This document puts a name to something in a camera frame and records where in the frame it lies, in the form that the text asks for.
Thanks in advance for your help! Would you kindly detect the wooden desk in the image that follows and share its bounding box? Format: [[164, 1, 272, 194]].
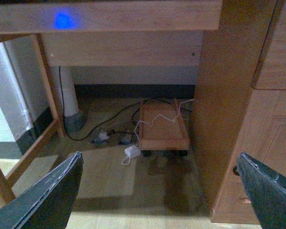
[[0, 0, 286, 223]]

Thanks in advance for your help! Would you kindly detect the white vertical pipe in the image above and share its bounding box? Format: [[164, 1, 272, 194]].
[[51, 66, 86, 133]]

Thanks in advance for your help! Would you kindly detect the power strip on floor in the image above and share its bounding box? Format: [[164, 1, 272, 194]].
[[90, 129, 134, 146]]

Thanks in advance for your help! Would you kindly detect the white cable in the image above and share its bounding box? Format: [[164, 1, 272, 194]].
[[121, 98, 195, 166]]

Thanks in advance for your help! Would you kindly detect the white power adapter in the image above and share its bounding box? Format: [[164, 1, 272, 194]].
[[124, 145, 141, 158]]

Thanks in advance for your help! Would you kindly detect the black floor cable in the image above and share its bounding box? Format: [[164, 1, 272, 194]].
[[58, 66, 172, 141]]

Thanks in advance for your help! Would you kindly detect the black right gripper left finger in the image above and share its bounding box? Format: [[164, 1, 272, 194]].
[[0, 152, 83, 229]]

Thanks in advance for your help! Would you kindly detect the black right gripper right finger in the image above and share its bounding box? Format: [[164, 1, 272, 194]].
[[237, 152, 286, 229]]

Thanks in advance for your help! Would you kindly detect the wooden keyboard tray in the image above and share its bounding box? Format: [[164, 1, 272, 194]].
[[0, 0, 223, 34]]

